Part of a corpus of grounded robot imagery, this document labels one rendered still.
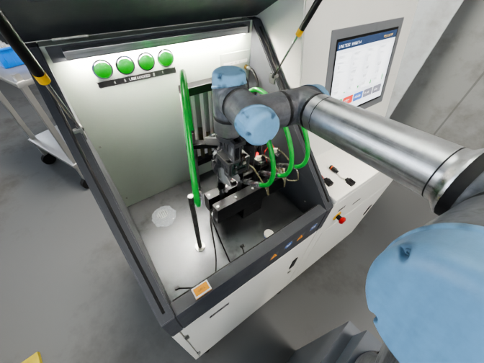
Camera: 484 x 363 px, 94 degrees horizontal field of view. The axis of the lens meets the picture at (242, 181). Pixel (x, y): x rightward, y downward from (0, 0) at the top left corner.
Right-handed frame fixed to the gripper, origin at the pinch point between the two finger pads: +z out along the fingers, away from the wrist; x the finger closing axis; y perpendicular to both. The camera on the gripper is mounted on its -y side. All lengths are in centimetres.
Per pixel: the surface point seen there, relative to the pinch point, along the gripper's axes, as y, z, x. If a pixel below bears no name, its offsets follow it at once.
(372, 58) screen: -6, -23, 77
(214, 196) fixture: -4.4, 11.8, -2.3
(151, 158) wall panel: -31.1, 6.5, -14.8
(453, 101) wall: 2, 35, 237
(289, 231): 21.3, 15.1, 12.9
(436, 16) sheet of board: -36, -22, 210
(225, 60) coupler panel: -30.2, -24.6, 19.7
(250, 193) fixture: 1.6, 11.8, 10.0
